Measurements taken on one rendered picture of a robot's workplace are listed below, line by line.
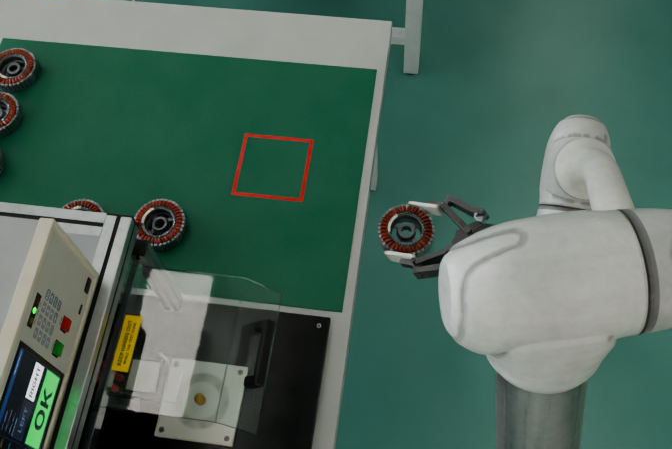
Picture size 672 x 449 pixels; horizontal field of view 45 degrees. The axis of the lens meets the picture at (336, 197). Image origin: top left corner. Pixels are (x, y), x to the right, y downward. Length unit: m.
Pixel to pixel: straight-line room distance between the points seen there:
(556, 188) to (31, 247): 0.83
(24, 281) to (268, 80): 0.96
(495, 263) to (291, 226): 0.98
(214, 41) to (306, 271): 0.66
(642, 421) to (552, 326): 1.67
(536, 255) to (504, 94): 2.06
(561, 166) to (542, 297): 0.60
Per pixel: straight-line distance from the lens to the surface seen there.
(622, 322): 0.85
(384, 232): 1.60
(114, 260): 1.38
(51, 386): 1.29
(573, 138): 1.42
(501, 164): 2.70
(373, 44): 2.00
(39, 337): 1.22
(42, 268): 1.20
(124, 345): 1.38
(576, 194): 1.39
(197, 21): 2.10
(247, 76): 1.97
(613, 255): 0.83
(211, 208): 1.80
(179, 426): 1.62
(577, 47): 3.02
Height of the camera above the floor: 2.32
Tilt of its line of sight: 62 degrees down
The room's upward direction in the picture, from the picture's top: 6 degrees counter-clockwise
